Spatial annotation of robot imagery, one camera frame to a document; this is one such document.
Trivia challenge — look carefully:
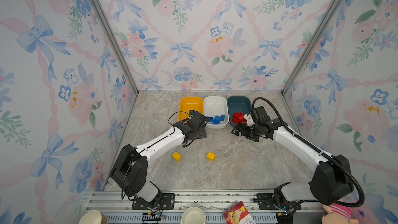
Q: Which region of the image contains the red snack box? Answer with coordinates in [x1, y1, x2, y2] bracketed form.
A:
[223, 201, 255, 224]

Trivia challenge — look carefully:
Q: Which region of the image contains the yellow lego brick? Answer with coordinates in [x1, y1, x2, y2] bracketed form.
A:
[206, 152, 216, 162]
[172, 152, 181, 162]

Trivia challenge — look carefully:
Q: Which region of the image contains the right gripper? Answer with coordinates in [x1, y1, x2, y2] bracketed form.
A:
[231, 123, 260, 141]

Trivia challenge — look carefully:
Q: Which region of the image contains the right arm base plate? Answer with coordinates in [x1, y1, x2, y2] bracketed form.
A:
[253, 193, 302, 211]

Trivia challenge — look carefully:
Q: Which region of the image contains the aluminium rail frame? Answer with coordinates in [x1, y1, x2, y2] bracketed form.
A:
[87, 189, 325, 224]

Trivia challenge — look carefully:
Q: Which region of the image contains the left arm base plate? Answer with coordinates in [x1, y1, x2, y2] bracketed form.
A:
[132, 192, 176, 211]

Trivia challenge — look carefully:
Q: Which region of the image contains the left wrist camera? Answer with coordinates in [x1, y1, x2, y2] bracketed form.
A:
[188, 110, 208, 129]

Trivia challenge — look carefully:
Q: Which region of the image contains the white paper cup centre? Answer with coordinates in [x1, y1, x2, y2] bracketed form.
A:
[180, 206, 206, 224]

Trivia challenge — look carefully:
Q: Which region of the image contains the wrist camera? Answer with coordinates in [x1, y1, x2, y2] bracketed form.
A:
[188, 110, 208, 129]
[244, 106, 271, 126]

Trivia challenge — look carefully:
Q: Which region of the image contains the yellow plastic bin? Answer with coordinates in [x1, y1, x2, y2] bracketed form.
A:
[178, 96, 204, 121]

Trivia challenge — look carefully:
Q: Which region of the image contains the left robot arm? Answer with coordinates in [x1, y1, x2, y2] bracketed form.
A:
[109, 112, 207, 209]

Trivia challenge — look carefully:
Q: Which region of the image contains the black corrugated cable right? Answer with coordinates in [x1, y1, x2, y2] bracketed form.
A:
[251, 97, 365, 208]

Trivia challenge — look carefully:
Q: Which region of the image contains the dark teal plastic bin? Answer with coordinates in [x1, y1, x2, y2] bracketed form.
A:
[227, 95, 251, 127]

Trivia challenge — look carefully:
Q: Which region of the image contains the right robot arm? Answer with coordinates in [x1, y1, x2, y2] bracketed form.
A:
[232, 119, 365, 208]

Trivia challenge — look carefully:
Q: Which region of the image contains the white plastic bin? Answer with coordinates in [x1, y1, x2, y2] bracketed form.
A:
[204, 96, 229, 129]

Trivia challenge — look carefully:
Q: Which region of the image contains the paper cup left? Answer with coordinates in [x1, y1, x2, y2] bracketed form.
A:
[79, 210, 108, 224]

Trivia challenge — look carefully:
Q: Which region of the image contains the pink plush toy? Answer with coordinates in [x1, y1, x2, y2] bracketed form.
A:
[321, 203, 359, 224]

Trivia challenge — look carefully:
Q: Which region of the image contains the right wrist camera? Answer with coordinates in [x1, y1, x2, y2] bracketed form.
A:
[244, 106, 271, 126]

